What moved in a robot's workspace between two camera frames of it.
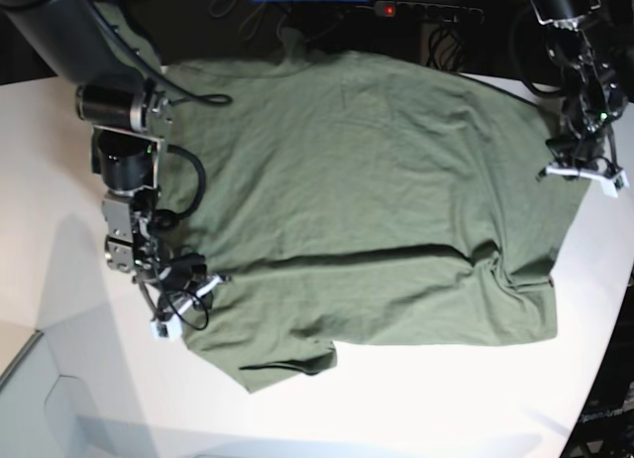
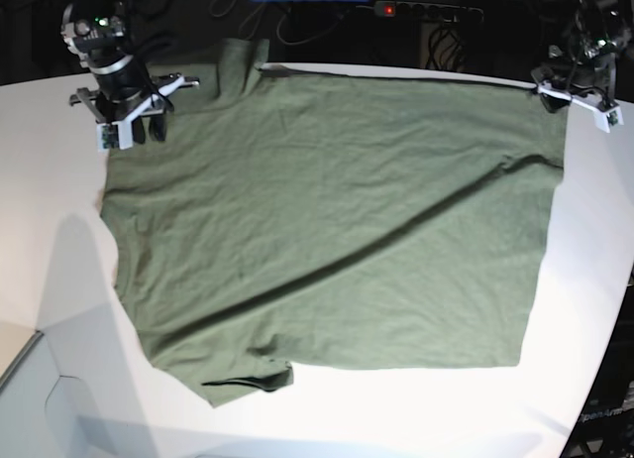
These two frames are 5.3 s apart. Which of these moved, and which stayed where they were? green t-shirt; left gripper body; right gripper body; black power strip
Moved: green t-shirt; right gripper body; left gripper body
Stayed: black power strip
